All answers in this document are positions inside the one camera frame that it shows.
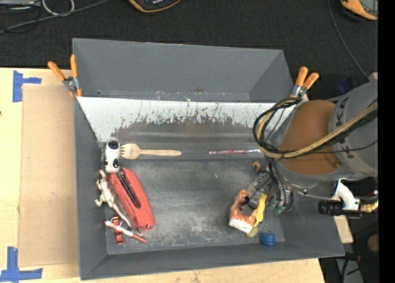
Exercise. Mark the yellow plastic spoon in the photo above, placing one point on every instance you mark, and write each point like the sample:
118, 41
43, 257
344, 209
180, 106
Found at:
260, 213

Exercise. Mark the small brown toy animal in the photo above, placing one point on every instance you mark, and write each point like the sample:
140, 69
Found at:
257, 167

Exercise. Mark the orange and white toy animal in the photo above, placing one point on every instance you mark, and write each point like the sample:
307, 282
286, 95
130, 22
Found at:
242, 221

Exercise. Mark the red and white striped pen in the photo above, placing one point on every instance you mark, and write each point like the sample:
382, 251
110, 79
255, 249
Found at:
231, 152

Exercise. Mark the blue bottle cap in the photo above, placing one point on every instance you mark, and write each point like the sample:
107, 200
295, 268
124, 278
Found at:
268, 239

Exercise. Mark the grey metal bin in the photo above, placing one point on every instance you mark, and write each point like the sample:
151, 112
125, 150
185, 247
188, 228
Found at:
191, 189

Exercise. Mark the wooden fork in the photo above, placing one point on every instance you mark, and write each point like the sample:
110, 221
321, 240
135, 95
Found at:
145, 152

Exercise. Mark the red flat case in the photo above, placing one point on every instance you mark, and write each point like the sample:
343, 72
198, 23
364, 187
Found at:
132, 198

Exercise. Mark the small orange clip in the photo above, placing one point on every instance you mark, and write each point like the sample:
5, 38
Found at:
118, 238

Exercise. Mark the white and black toy animal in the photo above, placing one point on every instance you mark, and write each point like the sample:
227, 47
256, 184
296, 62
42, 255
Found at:
111, 155

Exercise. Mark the white toy dinosaur skeleton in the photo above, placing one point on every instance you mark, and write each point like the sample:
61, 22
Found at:
106, 193

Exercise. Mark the brown cardboard board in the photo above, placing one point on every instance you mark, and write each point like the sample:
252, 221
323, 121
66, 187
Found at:
46, 167

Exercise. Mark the black cylinder on white bracket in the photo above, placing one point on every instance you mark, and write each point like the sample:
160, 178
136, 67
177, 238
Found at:
331, 207

